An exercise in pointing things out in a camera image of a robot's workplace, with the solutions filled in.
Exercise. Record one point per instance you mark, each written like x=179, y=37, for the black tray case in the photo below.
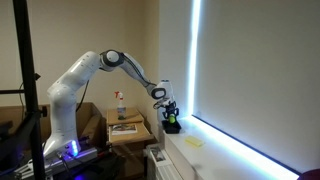
x=171, y=128

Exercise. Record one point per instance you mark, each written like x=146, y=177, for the printed leaflet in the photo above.
x=158, y=155

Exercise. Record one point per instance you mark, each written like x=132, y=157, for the small wooden side table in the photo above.
x=133, y=138

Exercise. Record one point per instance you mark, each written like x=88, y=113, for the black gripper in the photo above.
x=170, y=108

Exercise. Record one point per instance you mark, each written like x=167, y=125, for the colourful printed brochure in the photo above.
x=124, y=129

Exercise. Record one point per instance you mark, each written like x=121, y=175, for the black tripod stand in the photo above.
x=28, y=83

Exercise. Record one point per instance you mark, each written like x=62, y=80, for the brown leather armchair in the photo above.
x=88, y=121

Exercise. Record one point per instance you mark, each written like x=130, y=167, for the yellow sponge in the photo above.
x=194, y=141

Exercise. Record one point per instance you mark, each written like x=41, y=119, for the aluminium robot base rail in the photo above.
x=76, y=156

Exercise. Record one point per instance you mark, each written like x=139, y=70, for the white radiator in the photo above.
x=163, y=168

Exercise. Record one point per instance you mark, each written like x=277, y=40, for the spray bottle with red trigger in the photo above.
x=121, y=108

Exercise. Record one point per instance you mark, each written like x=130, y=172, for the dark red round object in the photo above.
x=310, y=175

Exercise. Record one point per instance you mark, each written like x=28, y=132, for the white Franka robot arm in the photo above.
x=66, y=100

